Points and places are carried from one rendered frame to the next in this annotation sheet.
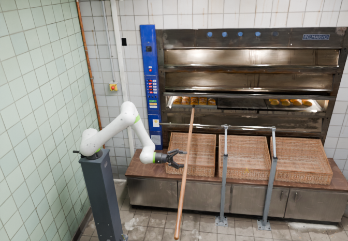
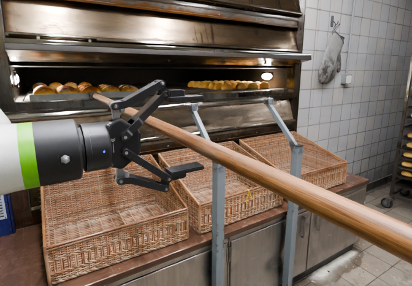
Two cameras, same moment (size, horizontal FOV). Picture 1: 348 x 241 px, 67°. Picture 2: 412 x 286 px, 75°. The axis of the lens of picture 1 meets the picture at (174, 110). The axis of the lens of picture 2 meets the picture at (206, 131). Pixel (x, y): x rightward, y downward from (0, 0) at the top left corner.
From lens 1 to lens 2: 1.87 m
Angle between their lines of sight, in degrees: 41
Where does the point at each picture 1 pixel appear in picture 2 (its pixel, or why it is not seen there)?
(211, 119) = not seen: hidden behind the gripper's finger
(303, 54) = not seen: outside the picture
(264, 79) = (221, 32)
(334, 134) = (304, 122)
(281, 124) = (249, 115)
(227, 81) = (162, 31)
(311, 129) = (283, 117)
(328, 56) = not seen: outside the picture
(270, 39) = not seen: outside the picture
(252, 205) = (265, 271)
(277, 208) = (298, 256)
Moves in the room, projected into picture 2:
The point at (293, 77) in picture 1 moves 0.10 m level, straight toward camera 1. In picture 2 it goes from (255, 32) to (262, 30)
